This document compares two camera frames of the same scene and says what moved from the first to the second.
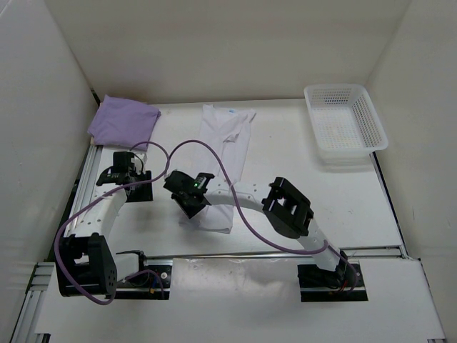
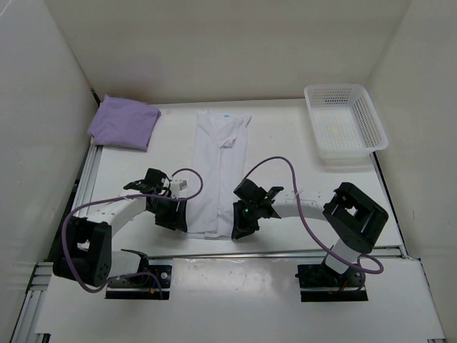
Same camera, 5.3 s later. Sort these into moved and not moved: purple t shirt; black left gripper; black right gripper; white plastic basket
Moved: black left gripper; black right gripper
Not moved: white plastic basket; purple t shirt
